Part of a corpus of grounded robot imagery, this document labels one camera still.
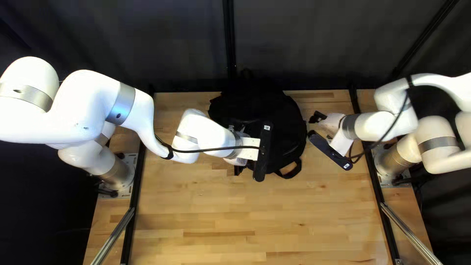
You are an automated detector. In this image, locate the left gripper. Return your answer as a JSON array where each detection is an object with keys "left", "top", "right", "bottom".
[{"left": 228, "top": 125, "right": 262, "bottom": 166}]

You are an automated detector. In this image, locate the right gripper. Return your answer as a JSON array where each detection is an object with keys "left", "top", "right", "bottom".
[{"left": 308, "top": 110, "right": 352, "bottom": 157}]

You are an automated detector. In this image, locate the black backpack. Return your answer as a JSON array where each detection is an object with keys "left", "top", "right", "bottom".
[{"left": 208, "top": 69, "right": 308, "bottom": 181}]

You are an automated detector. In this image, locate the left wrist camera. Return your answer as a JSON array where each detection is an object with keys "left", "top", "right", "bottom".
[{"left": 253, "top": 123, "right": 273, "bottom": 183}]

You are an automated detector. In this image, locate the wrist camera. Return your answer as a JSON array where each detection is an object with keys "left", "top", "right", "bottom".
[
  {"left": 308, "top": 130, "right": 354, "bottom": 171},
  {"left": 253, "top": 123, "right": 273, "bottom": 183}
]

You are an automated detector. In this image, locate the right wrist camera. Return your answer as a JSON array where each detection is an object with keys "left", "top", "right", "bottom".
[{"left": 308, "top": 130, "right": 354, "bottom": 171}]

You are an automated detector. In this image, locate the black cable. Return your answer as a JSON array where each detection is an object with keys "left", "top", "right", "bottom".
[
  {"left": 155, "top": 133, "right": 261, "bottom": 160},
  {"left": 348, "top": 86, "right": 411, "bottom": 164}
]

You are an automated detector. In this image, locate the black frame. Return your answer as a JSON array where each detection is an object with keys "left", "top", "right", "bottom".
[{"left": 90, "top": 0, "right": 460, "bottom": 265}]

